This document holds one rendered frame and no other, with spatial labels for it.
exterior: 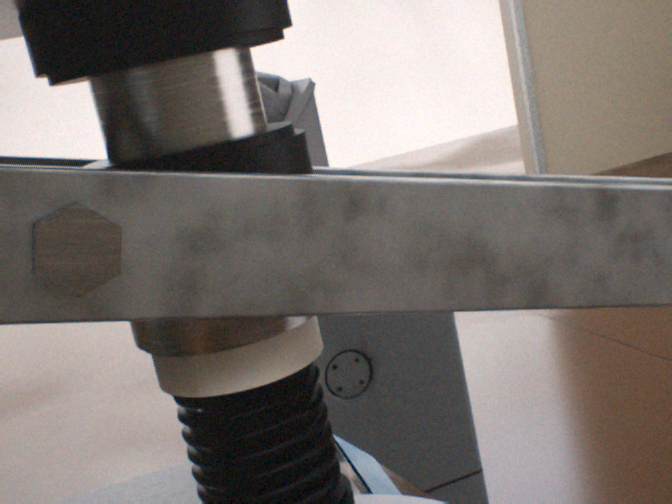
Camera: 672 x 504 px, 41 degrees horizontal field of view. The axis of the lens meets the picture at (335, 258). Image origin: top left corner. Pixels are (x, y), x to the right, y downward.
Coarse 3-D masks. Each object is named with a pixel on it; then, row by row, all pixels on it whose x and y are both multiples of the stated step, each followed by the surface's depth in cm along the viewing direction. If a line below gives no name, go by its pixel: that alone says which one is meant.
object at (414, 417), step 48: (336, 336) 138; (384, 336) 140; (432, 336) 143; (336, 384) 139; (384, 384) 142; (432, 384) 145; (336, 432) 140; (384, 432) 143; (432, 432) 146; (432, 480) 147; (480, 480) 150
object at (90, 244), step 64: (0, 192) 28; (64, 192) 28; (128, 192) 29; (192, 192) 30; (256, 192) 31; (320, 192) 31; (384, 192) 32; (448, 192) 33; (512, 192) 34; (576, 192) 35; (640, 192) 36; (0, 256) 28; (64, 256) 28; (128, 256) 29; (192, 256) 30; (256, 256) 31; (320, 256) 32; (384, 256) 33; (448, 256) 34; (512, 256) 35; (576, 256) 36; (640, 256) 37; (0, 320) 28; (64, 320) 29; (128, 320) 30
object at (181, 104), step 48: (240, 48) 34; (96, 96) 34; (144, 96) 32; (192, 96) 32; (240, 96) 33; (144, 144) 33; (192, 144) 33; (240, 144) 32; (288, 144) 33; (144, 336) 35; (192, 336) 33; (240, 336) 33
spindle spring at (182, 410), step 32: (288, 384) 36; (320, 384) 38; (192, 416) 36; (224, 416) 35; (256, 416) 35; (288, 416) 36; (320, 416) 37; (192, 448) 37; (224, 448) 35; (256, 448) 36; (288, 448) 36; (320, 448) 37; (224, 480) 36; (256, 480) 35; (288, 480) 36; (320, 480) 37
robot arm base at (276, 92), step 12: (264, 84) 144; (276, 84) 145; (288, 84) 145; (264, 96) 141; (276, 96) 142; (288, 96) 143; (264, 108) 140; (276, 108) 141; (288, 108) 142; (276, 120) 141
